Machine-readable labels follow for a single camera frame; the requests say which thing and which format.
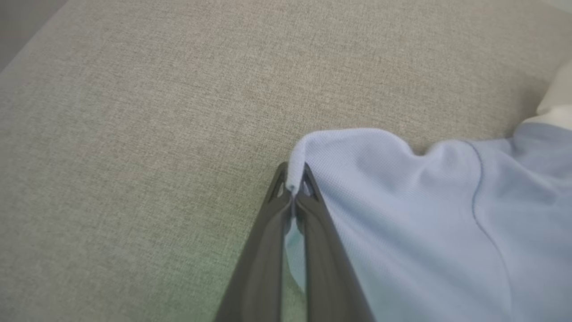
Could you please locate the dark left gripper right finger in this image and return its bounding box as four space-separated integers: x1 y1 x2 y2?
295 163 375 322

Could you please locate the grey fabric sofa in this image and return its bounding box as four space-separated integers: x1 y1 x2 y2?
0 0 572 322

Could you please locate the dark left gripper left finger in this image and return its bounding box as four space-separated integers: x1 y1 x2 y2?
214 162 294 322

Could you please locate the light blue polo shirt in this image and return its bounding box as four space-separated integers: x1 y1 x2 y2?
282 60 572 322

